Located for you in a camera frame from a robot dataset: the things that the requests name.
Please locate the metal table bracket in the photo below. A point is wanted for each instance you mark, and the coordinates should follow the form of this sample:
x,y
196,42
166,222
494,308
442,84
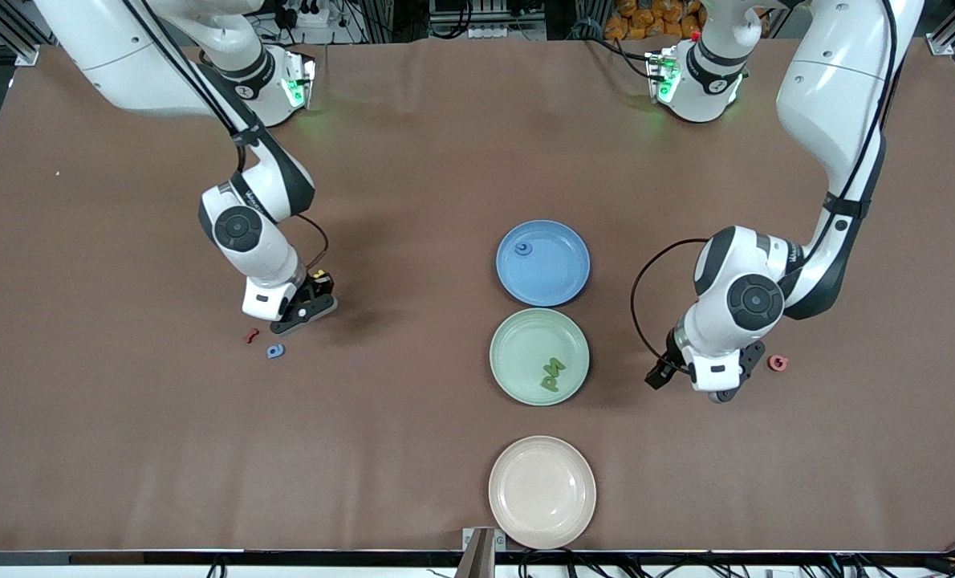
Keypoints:
x,y
481,554

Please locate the orange packets pile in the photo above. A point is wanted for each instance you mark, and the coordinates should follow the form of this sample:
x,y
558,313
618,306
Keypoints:
x,y
646,20

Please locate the green foam letter N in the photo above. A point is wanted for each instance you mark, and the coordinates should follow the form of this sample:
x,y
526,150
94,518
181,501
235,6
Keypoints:
x,y
555,368

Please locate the white power strip black plugs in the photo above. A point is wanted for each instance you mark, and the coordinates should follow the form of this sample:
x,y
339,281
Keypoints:
x,y
309,20

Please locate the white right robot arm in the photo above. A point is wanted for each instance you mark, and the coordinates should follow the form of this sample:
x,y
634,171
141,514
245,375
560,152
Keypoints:
x,y
253,241

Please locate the brown table cover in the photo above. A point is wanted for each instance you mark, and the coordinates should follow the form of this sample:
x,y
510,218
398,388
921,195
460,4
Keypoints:
x,y
445,160

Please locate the green plate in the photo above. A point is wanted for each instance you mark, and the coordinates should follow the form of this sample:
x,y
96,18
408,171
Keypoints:
x,y
518,345

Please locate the red foam letter G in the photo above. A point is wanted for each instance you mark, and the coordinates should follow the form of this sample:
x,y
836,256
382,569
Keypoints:
x,y
773,364

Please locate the blue foam letter a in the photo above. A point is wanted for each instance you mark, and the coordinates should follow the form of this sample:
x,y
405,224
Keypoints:
x,y
274,352

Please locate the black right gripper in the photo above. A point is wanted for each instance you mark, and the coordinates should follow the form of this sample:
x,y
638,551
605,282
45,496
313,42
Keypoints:
x,y
315,285

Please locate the black table edge rail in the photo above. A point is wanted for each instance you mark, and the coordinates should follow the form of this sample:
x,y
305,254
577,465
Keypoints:
x,y
205,557

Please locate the red letter J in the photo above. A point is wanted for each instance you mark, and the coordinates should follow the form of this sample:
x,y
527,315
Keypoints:
x,y
250,335

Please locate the blue plate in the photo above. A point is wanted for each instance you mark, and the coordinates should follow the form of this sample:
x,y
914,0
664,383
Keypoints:
x,y
550,273

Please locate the long white power strip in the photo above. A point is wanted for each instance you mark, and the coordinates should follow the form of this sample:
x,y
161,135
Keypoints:
x,y
493,32

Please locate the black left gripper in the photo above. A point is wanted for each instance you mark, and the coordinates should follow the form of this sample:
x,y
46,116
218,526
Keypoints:
x,y
668,363

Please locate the beige plate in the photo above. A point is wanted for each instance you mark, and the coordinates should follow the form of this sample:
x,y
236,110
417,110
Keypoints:
x,y
542,492

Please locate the green foam letter p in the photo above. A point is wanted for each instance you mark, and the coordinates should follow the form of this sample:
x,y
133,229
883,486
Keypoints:
x,y
550,384

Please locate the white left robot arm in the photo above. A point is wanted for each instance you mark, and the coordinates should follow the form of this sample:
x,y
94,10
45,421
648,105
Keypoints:
x,y
831,80

